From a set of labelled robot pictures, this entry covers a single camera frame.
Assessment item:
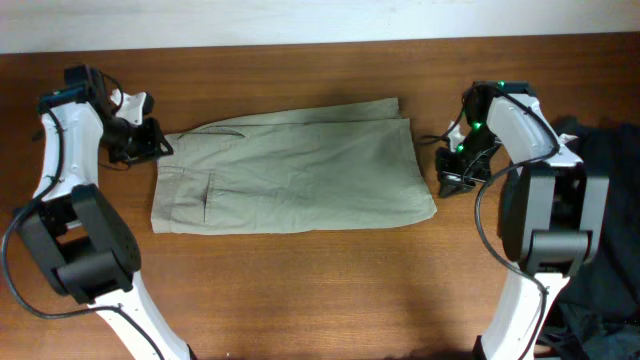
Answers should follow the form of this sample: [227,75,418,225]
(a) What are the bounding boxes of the khaki green shorts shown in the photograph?
[151,98,436,235]

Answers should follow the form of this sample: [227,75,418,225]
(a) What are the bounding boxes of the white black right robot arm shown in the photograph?
[435,81,609,359]

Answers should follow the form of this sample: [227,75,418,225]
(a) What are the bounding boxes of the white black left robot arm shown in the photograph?
[1,65,195,359]

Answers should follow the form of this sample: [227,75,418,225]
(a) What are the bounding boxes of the dark clothes pile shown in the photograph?
[544,116,639,359]

